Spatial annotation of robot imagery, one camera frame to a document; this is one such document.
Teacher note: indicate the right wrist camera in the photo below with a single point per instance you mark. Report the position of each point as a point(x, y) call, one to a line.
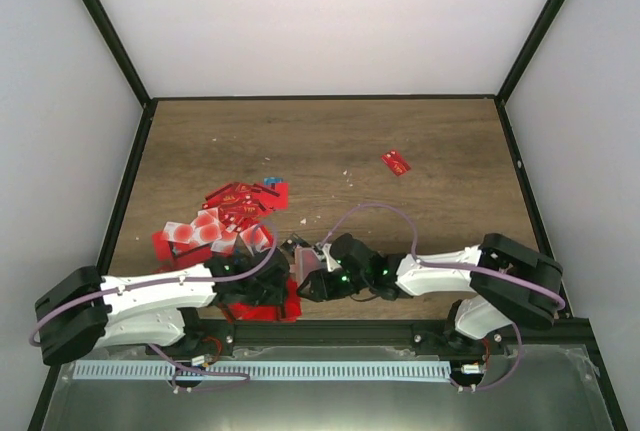
point(331, 263)

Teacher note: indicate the blue card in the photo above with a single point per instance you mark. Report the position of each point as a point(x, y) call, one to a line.
point(272, 181)

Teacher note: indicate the lone red VIP card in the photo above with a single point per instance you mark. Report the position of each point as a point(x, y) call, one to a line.
point(395, 162)

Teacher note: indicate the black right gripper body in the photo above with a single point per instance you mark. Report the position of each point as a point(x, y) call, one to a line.
point(339, 288)

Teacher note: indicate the light blue slotted cable duct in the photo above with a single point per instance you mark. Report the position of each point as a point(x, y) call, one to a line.
point(397, 371)

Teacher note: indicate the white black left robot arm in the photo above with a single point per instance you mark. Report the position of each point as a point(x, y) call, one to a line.
point(88, 310)

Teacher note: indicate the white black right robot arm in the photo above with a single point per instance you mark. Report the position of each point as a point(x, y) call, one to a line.
point(506, 283)

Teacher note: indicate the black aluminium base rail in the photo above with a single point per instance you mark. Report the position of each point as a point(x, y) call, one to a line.
point(425, 337)

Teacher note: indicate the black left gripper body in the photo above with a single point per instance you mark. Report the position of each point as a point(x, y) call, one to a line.
point(259, 296)

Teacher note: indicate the pile of red cards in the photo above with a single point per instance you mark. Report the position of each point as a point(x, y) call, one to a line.
point(229, 214)

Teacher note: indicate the black enclosure frame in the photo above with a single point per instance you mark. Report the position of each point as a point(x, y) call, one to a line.
point(521, 115)

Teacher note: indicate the black card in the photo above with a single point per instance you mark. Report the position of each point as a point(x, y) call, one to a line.
point(292, 243)

